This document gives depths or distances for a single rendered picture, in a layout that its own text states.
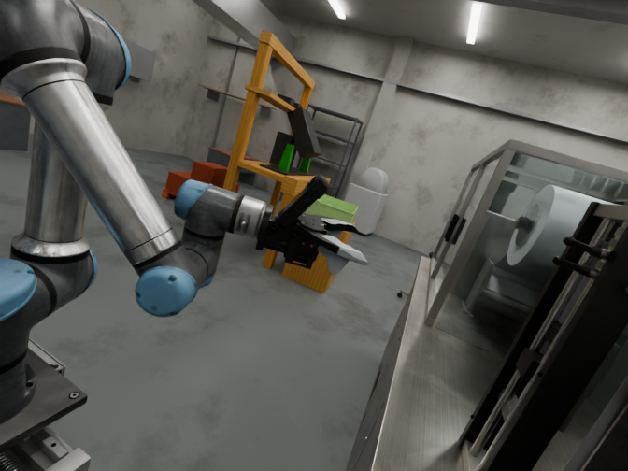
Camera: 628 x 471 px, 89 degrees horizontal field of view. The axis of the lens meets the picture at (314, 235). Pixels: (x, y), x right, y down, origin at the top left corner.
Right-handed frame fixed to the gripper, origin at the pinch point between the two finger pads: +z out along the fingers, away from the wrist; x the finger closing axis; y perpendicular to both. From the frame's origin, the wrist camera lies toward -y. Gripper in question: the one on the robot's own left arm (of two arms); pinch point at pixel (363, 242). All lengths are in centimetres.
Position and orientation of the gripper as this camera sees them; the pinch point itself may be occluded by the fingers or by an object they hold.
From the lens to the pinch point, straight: 63.4
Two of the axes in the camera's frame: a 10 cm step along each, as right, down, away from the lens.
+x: 0.0, 4.0, -9.2
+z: 9.5, 2.9, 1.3
